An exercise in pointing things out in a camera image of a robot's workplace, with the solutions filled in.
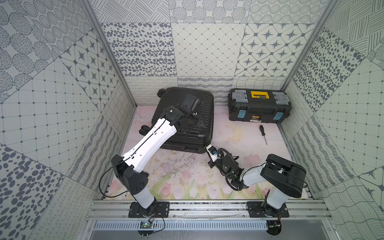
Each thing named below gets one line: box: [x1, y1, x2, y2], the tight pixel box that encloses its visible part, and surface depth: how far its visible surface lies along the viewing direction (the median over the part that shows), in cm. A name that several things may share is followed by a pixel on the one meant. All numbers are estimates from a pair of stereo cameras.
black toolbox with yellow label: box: [227, 88, 292, 124], surface depth 103 cm
